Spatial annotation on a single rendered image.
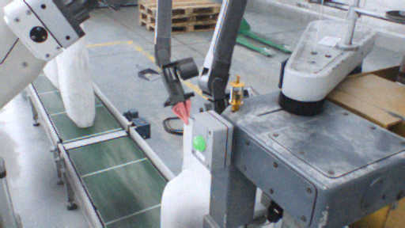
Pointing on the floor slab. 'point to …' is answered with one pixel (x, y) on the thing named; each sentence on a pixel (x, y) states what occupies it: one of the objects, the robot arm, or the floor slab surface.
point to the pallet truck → (260, 40)
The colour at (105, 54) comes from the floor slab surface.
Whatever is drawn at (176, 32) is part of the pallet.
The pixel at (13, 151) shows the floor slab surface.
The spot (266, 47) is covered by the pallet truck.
